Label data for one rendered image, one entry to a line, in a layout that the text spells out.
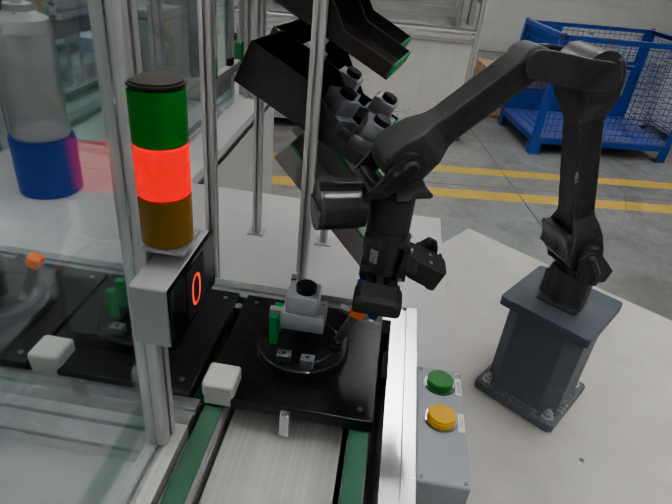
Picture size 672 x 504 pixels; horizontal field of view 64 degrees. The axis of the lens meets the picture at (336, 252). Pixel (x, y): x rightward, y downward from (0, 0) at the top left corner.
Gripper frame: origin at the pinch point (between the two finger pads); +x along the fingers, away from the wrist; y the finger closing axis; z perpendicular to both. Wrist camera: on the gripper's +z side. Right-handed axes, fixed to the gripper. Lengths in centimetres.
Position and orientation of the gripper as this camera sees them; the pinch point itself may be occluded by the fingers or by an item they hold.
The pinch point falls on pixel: (375, 299)
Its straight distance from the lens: 77.9
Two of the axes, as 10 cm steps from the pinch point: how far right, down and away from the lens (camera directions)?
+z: 9.9, 1.5, -0.6
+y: 1.4, -5.1, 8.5
